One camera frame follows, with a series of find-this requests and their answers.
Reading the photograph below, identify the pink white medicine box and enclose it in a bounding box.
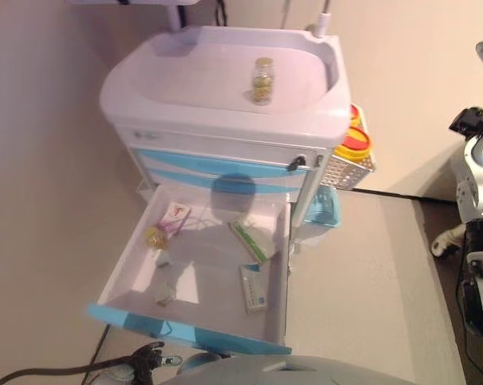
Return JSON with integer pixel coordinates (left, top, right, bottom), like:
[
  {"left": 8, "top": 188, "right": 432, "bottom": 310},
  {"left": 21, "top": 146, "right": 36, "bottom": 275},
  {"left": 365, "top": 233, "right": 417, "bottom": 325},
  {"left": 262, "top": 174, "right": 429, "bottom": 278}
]
[{"left": 163, "top": 202, "right": 193, "bottom": 221}]

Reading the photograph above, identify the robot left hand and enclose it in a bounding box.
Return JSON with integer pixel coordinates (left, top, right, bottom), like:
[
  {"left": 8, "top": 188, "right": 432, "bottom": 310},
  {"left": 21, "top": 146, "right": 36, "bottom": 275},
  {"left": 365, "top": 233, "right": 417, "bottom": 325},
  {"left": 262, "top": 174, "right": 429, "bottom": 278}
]
[{"left": 128, "top": 340, "right": 182, "bottom": 378}]

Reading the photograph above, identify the light blue waste bin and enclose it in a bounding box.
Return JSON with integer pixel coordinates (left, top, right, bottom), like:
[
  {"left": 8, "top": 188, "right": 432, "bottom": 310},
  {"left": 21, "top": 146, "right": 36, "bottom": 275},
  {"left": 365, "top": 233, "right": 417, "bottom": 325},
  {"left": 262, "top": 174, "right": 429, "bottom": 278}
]
[{"left": 301, "top": 184, "right": 343, "bottom": 233}]

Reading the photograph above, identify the blue white medicine box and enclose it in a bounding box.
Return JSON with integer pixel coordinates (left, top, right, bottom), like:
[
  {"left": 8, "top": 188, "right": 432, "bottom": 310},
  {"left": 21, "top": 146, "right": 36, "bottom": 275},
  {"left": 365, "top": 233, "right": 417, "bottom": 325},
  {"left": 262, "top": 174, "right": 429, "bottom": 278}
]
[{"left": 240, "top": 263, "right": 269, "bottom": 314}]

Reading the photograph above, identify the white bed caster wheel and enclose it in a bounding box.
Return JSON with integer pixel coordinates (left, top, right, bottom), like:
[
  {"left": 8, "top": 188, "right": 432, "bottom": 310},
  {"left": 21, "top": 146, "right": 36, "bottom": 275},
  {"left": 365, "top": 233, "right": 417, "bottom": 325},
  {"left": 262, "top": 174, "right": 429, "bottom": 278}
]
[{"left": 432, "top": 224, "right": 467, "bottom": 257}]

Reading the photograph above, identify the white blue medical cart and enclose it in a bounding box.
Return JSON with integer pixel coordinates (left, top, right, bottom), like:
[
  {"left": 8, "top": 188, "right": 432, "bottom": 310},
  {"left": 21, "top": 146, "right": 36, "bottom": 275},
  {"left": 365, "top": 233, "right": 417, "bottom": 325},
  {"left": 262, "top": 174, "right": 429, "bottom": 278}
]
[{"left": 67, "top": 0, "right": 381, "bottom": 257}]

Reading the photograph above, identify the thin dark floor cable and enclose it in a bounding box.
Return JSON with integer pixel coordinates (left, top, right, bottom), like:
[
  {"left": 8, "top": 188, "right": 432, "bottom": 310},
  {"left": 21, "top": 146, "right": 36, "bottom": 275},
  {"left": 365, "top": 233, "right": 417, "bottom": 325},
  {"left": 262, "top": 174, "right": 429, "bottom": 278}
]
[{"left": 89, "top": 324, "right": 111, "bottom": 366}]

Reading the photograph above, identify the yellow round mesh object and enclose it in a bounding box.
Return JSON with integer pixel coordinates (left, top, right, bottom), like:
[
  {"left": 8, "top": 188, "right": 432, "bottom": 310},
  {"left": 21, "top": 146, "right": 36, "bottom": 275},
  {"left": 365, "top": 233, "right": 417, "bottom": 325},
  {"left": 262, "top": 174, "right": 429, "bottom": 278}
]
[{"left": 144, "top": 224, "right": 171, "bottom": 252}]

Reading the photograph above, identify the green white medicine box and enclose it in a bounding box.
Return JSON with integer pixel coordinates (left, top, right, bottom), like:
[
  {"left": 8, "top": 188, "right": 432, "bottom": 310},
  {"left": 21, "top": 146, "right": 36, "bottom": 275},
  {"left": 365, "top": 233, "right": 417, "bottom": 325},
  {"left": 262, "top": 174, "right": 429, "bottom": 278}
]
[{"left": 227, "top": 220, "right": 277, "bottom": 264}]

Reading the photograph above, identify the cart drawer blue front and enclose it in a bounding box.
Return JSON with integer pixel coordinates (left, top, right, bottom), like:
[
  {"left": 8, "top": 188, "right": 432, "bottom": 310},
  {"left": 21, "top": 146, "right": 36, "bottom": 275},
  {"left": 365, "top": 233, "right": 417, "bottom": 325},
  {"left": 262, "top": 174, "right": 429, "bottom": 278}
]
[{"left": 87, "top": 182, "right": 294, "bottom": 356}]

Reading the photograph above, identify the yellow pill bottle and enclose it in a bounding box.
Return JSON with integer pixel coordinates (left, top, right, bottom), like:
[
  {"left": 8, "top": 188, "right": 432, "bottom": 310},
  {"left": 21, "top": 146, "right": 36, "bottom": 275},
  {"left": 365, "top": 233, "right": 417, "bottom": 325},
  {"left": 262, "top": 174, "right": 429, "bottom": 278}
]
[{"left": 250, "top": 57, "right": 275, "bottom": 106}]

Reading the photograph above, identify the thick black cable hose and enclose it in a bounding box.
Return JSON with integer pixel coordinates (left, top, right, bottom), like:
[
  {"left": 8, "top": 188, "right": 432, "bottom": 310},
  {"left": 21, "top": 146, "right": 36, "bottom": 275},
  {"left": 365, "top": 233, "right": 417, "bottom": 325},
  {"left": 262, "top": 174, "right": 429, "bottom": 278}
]
[{"left": 0, "top": 355, "right": 140, "bottom": 385}]

